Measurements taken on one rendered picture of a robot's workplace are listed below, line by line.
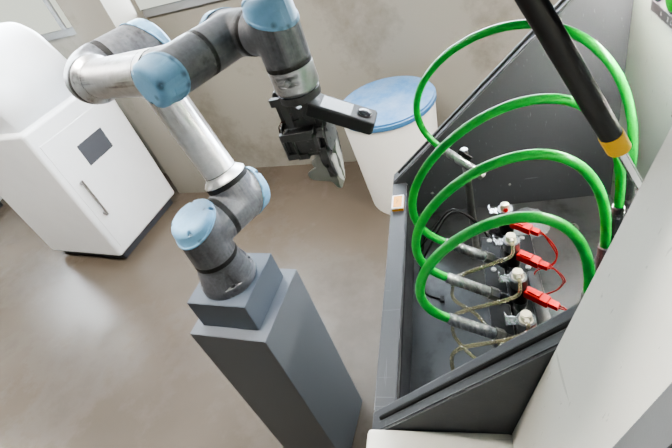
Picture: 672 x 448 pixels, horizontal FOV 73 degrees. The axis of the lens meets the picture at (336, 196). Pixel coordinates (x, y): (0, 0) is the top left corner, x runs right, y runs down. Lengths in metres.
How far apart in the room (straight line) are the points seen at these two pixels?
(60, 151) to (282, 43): 2.35
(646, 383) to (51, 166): 2.80
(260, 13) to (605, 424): 0.61
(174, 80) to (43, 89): 2.38
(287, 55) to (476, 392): 0.54
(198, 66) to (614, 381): 0.62
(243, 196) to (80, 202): 1.95
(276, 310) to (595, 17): 0.99
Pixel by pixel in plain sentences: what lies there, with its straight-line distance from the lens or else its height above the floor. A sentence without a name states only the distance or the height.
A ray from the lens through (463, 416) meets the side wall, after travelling 0.76.
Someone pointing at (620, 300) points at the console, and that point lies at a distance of 0.45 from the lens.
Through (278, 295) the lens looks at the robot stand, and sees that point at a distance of 1.29.
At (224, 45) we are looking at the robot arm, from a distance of 0.75.
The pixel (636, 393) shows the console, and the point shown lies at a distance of 0.44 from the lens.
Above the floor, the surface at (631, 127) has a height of 1.25.
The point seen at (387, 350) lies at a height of 0.95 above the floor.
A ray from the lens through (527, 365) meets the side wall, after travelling 0.63.
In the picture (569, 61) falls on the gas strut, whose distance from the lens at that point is 0.38.
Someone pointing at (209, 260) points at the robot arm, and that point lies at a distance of 1.14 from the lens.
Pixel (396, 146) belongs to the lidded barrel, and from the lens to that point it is 2.24.
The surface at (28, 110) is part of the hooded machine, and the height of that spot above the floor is 1.05.
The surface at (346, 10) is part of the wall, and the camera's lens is 2.60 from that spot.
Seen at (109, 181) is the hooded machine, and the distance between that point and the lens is 3.13.
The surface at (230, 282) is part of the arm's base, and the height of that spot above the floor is 0.93.
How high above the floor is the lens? 1.72
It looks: 37 degrees down
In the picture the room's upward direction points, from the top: 20 degrees counter-clockwise
